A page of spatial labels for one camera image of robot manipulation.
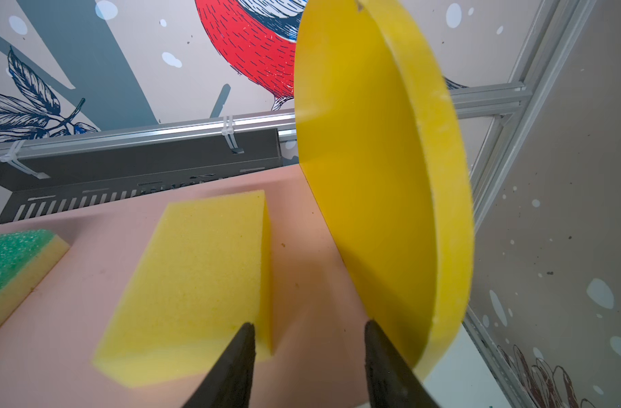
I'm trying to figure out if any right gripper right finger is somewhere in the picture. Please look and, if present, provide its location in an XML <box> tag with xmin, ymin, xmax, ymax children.
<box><xmin>364</xmin><ymin>320</ymin><xmax>439</xmax><ymax>408</ymax></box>

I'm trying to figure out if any yellow shelf frame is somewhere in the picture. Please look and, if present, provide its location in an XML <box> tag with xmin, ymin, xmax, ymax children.
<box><xmin>294</xmin><ymin>1</ymin><xmax>475</xmax><ymax>378</ymax></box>

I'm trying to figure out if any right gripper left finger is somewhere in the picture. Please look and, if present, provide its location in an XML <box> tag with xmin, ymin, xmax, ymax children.
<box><xmin>183</xmin><ymin>323</ymin><xmax>256</xmax><ymax>408</ymax></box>

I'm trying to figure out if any pink upper shelf board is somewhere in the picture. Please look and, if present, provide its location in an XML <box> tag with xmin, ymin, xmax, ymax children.
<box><xmin>0</xmin><ymin>166</ymin><xmax>367</xmax><ymax>407</ymax></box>

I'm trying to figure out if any green yellow sponge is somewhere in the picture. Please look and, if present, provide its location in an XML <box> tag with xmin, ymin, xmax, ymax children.
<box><xmin>0</xmin><ymin>229</ymin><xmax>70</xmax><ymax>328</ymax></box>

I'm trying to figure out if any black vent panel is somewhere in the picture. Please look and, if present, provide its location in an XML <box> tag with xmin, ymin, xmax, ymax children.
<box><xmin>0</xmin><ymin>129</ymin><xmax>282</xmax><ymax>224</ymax></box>

